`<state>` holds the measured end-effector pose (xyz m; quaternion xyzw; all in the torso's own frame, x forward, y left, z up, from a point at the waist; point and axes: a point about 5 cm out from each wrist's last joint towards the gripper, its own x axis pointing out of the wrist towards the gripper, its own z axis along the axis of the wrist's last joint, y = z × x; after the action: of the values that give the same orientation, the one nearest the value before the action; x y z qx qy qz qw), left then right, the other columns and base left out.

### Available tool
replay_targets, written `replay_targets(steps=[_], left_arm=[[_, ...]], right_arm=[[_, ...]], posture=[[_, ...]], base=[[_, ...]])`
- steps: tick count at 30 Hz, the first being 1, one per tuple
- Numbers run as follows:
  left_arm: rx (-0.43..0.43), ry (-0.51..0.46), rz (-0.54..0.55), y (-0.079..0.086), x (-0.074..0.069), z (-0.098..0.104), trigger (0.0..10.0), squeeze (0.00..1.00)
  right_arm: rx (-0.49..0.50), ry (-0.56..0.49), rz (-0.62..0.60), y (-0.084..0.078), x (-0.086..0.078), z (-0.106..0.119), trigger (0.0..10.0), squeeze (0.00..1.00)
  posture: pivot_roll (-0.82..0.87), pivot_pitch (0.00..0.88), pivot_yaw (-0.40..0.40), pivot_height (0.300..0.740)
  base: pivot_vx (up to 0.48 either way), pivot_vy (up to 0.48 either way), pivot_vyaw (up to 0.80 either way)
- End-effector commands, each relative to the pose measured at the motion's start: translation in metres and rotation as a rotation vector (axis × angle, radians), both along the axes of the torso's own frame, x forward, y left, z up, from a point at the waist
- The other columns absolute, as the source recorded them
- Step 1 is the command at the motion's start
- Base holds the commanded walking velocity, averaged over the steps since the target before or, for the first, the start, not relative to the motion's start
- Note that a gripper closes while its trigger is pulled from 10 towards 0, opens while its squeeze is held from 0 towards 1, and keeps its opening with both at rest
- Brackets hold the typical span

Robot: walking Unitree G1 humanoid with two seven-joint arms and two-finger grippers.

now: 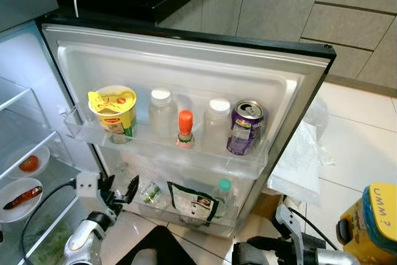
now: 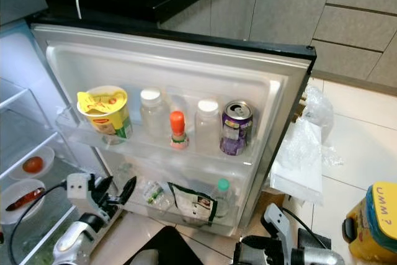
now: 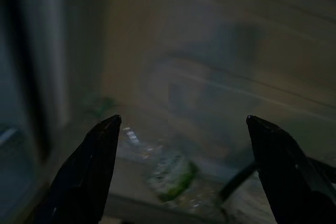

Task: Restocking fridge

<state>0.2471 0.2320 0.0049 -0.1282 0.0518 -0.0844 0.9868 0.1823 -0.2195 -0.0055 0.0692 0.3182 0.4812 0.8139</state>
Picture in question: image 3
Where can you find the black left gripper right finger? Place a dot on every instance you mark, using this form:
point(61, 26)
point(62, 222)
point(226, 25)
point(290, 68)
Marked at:
point(294, 182)

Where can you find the light wooden table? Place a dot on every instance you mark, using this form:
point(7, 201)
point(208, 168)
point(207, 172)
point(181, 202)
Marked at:
point(210, 37)

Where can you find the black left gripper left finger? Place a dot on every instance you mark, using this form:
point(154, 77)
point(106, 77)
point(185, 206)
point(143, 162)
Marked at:
point(84, 176)

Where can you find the clear plastic bag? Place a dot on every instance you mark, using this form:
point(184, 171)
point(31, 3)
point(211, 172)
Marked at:
point(168, 171)

